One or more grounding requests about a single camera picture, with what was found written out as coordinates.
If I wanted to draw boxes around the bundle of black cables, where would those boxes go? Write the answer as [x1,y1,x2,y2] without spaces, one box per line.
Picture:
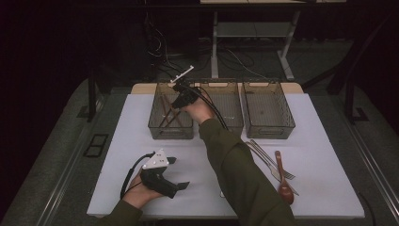
[142,8,220,81]

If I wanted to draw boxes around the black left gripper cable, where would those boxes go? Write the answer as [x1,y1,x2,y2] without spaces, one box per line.
[120,151,157,201]

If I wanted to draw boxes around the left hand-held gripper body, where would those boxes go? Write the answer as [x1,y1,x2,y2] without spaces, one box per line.
[139,149,179,200]

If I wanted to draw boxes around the white cable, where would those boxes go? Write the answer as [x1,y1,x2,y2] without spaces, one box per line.
[224,46,267,81]

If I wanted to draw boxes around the person's left hand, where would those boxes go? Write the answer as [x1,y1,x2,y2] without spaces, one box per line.
[122,173,165,210]

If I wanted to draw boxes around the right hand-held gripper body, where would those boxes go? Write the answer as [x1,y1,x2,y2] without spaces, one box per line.
[169,64,200,106]

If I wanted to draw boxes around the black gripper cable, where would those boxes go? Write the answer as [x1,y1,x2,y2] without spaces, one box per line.
[120,151,157,201]
[187,85,230,131]

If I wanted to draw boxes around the metal floor rail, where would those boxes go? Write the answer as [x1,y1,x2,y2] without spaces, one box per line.
[343,116,399,218]
[34,119,95,226]

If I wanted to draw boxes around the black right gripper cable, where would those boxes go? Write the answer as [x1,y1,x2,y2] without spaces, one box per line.
[187,85,230,131]

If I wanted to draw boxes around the wooden table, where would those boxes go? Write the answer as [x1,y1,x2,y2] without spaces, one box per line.
[130,81,305,95]

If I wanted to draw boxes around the smoky transparent plastic bin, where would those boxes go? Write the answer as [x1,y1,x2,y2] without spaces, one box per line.
[193,81,246,137]
[147,82,195,140]
[241,80,296,140]

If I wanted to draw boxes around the silver metal utensil handle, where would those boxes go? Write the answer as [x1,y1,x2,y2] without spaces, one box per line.
[245,140,300,197]

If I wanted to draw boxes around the black metal stand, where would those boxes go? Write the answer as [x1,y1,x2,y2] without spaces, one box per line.
[76,70,104,124]
[300,12,371,125]

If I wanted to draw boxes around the brown wooden chopstick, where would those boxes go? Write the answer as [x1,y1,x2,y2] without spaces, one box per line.
[159,104,179,129]
[160,93,185,128]

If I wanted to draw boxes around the brown wooden spoon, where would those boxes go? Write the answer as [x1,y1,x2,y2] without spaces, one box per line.
[274,150,295,206]

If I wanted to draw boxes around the grey metal frame desk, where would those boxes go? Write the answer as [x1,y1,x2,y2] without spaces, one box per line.
[199,0,347,82]

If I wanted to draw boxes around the person's right hand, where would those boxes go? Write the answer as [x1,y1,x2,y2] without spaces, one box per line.
[184,97,217,125]

